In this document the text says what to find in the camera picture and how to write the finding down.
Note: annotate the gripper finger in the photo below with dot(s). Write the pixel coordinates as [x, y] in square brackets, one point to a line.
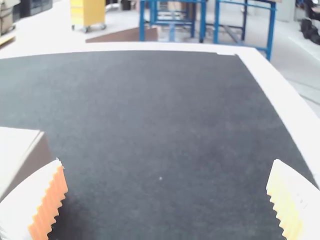
[297, 205]
[35, 202]

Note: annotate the cardboard box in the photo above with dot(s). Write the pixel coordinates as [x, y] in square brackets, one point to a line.
[17, 150]

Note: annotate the black mat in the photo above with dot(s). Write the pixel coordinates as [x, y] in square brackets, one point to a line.
[160, 120]

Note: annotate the black bag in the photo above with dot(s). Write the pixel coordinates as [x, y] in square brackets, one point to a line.
[311, 31]

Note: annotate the flat cardboard sheets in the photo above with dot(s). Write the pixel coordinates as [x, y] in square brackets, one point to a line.
[125, 36]

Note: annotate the yellow wheeled cart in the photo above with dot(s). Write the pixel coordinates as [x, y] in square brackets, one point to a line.
[87, 12]

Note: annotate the blue metal frame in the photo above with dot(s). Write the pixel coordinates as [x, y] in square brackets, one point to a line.
[172, 22]
[270, 30]

